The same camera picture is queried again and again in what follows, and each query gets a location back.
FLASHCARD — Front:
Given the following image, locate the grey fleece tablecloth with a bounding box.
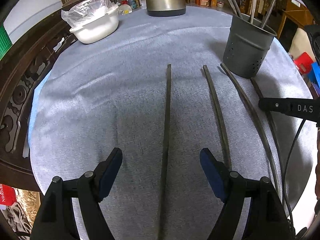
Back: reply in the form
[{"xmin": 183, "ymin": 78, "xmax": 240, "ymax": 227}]
[{"xmin": 29, "ymin": 6, "xmax": 314, "ymax": 240}]

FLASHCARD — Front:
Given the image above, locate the blue plastic box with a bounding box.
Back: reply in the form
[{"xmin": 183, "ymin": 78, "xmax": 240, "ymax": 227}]
[{"xmin": 310, "ymin": 62, "xmax": 320, "ymax": 90}]

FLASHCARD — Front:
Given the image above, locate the red plastic chair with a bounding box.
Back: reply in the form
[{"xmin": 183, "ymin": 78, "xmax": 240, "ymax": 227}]
[{"xmin": 292, "ymin": 52, "xmax": 316, "ymax": 75}]

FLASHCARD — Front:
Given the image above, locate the black cable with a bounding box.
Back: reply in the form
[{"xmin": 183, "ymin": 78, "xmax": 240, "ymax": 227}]
[{"xmin": 282, "ymin": 119, "xmax": 308, "ymax": 233}]

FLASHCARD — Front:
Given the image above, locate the brown cloth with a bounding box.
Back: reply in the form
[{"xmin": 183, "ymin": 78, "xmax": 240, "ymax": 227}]
[{"xmin": 2, "ymin": 204, "xmax": 34, "ymax": 233}]

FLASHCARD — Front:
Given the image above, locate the clear plastic bag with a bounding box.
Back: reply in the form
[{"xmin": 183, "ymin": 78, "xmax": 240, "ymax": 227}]
[{"xmin": 61, "ymin": 0, "xmax": 118, "ymax": 29}]

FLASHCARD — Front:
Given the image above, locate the red paper bag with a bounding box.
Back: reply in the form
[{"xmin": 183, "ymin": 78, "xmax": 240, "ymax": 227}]
[{"xmin": 0, "ymin": 184, "xmax": 19, "ymax": 207}]

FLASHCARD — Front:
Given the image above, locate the green thermos flask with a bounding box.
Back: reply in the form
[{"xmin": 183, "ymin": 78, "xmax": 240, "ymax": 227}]
[{"xmin": 0, "ymin": 24, "xmax": 13, "ymax": 60}]

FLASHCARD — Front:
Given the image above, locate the grey perforated chopstick holder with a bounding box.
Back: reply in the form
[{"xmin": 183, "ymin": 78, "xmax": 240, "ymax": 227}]
[{"xmin": 222, "ymin": 14, "xmax": 278, "ymax": 79}]

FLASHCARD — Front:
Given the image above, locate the cream armchair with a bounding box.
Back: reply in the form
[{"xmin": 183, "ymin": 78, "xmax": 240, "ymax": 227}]
[{"xmin": 291, "ymin": 27, "xmax": 313, "ymax": 55}]

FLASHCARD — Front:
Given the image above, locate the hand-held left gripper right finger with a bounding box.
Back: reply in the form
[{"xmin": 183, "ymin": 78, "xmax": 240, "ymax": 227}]
[{"xmin": 199, "ymin": 148, "xmax": 293, "ymax": 240}]

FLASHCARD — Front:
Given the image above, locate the dark carved wooden sideboard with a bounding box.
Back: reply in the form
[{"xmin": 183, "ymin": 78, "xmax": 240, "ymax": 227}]
[{"xmin": 0, "ymin": 17, "xmax": 78, "ymax": 193}]

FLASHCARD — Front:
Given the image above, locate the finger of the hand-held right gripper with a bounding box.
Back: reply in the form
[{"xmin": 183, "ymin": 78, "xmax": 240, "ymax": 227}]
[
  {"xmin": 258, "ymin": 97, "xmax": 292, "ymax": 115},
  {"xmin": 304, "ymin": 24, "xmax": 320, "ymax": 63}
]

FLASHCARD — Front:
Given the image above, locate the light blue table cover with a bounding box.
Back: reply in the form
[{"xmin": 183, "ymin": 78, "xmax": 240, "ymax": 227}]
[{"xmin": 27, "ymin": 37, "xmax": 294, "ymax": 147}]

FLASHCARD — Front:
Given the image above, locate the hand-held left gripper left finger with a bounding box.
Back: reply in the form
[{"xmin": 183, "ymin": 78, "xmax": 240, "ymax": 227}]
[{"xmin": 30, "ymin": 147, "xmax": 123, "ymax": 240}]

